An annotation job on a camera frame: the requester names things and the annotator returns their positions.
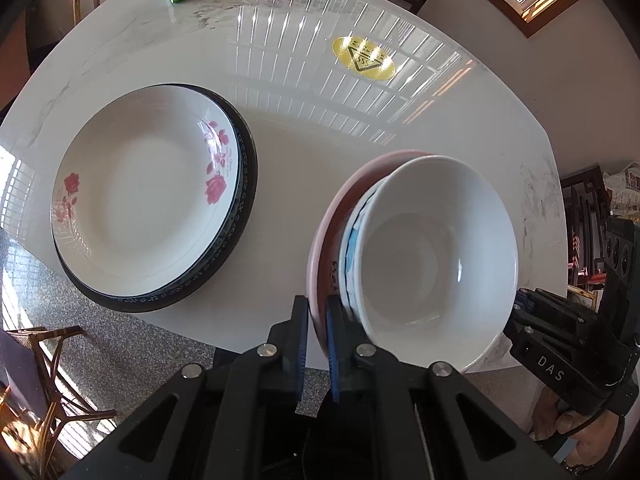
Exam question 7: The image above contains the newspaper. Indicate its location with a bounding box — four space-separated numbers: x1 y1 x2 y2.
602 160 640 221

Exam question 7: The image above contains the pink bowl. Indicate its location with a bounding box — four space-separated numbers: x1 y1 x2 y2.
306 149 436 361

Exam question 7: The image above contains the white bowl with blue band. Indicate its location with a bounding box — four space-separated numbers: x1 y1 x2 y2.
338 155 519 374

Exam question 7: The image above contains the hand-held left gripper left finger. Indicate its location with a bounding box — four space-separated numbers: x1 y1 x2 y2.
60 295 310 480

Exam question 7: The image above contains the rattan chair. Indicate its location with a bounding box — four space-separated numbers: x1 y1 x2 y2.
0 325 118 480

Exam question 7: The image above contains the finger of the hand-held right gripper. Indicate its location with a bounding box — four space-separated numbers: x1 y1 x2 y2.
511 287 598 336

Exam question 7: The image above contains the dark carved wooden furniture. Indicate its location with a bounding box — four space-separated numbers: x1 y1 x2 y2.
561 165 613 291

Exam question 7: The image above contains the white plate with pink roses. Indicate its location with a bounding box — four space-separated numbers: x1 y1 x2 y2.
51 85 242 297

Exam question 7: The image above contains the person's right hand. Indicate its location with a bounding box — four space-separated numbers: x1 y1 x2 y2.
532 395 626 473

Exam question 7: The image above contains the yellow oval sticker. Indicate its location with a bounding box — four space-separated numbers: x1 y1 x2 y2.
332 36 397 80

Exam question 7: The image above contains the blue floral plate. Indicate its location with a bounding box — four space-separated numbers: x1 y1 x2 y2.
54 83 259 314

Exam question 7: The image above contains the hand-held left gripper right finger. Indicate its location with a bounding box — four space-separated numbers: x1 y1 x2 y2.
325 294 568 480

